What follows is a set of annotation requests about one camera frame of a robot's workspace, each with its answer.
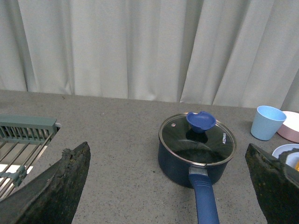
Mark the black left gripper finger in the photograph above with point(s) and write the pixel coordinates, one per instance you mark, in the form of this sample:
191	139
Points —
54	195

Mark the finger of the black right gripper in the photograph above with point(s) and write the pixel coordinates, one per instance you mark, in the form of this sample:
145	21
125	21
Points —
276	185

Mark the yellow corn cob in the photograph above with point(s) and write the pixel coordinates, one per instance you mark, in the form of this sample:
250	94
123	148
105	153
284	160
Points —
297	166

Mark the glass lid blue knob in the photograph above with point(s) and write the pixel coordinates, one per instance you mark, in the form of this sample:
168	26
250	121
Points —
214	146

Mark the light blue plate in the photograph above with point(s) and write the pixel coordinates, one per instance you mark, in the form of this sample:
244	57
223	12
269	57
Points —
288	154

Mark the pink bowl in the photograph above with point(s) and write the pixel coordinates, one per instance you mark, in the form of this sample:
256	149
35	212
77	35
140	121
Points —
290	127

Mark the green dish drying rack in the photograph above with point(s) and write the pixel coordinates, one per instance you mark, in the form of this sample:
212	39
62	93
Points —
23	139

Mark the light blue cup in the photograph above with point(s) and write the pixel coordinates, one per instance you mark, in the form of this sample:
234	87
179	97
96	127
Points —
266	122

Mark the dark blue saucepan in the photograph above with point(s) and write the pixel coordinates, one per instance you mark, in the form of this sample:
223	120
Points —
200	178

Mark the white curtain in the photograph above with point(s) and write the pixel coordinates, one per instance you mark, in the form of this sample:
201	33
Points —
241	53

